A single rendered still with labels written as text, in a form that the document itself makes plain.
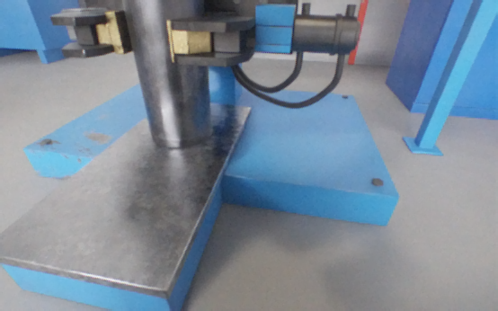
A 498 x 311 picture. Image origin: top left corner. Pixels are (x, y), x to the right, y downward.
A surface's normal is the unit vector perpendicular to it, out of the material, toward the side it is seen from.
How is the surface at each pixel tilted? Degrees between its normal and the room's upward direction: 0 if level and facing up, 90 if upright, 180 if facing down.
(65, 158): 90
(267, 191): 90
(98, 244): 0
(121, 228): 0
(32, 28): 90
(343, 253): 0
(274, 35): 90
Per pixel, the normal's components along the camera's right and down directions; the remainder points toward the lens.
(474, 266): 0.02, -0.84
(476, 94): -0.18, 0.54
